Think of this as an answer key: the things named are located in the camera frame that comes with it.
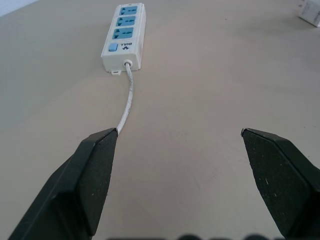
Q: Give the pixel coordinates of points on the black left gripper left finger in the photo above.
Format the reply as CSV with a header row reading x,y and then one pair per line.
x,y
75,185

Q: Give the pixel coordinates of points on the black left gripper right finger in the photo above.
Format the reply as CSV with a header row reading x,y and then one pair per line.
x,y
282,180

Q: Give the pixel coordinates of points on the white power strip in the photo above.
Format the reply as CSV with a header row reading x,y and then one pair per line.
x,y
125,37

